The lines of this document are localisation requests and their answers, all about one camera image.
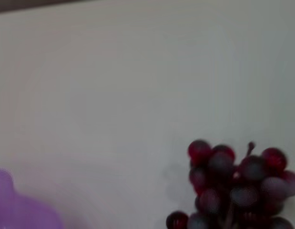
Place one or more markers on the red purple grape bunch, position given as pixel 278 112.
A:
pixel 233 190

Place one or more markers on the purple wavy plastic bowl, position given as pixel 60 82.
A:
pixel 21 210

